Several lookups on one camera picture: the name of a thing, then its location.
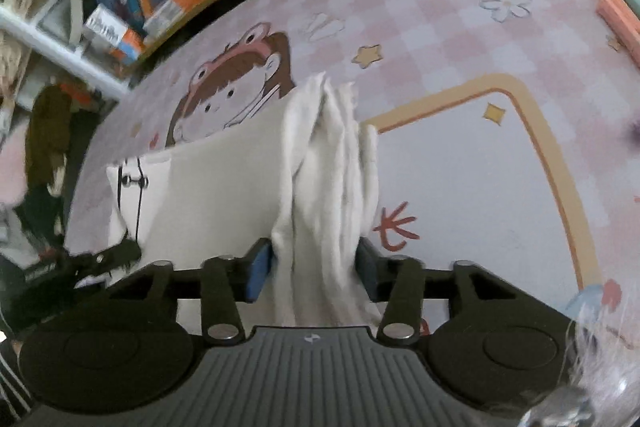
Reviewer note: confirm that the long orange white box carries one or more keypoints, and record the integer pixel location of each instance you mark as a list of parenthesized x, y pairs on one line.
[(175, 2)]

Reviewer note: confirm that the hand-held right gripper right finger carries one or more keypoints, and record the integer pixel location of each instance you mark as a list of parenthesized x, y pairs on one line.
[(367, 269)]

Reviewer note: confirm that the person's left forearm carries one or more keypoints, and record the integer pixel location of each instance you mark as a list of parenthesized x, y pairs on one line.
[(12, 387)]

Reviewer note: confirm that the cream printed t-shirt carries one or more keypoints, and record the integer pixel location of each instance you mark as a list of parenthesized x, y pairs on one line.
[(225, 187)]

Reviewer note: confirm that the tall orange white box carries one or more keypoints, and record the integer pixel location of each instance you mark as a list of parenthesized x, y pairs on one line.
[(107, 29)]

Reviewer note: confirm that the pink checked cartoon mat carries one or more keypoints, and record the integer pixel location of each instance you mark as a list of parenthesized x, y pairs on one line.
[(450, 57)]

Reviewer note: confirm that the olive green bag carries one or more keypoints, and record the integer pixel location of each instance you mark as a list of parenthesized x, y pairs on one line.
[(47, 132)]

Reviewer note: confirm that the pink fluffy cushion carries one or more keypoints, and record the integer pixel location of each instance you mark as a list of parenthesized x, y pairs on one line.
[(11, 167)]

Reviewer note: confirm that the fluffy white sleeve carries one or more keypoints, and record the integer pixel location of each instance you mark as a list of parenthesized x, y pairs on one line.
[(600, 382)]

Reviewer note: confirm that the orange highlighter pen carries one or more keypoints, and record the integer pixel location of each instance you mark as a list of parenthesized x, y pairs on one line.
[(617, 14)]

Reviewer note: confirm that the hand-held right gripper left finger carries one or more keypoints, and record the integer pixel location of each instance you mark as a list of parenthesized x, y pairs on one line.
[(257, 274)]

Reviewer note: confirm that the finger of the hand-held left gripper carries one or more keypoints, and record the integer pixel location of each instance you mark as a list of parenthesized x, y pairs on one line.
[(120, 254)]

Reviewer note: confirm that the white framed wooden bookshelf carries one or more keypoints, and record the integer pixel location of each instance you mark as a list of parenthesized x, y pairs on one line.
[(60, 52)]

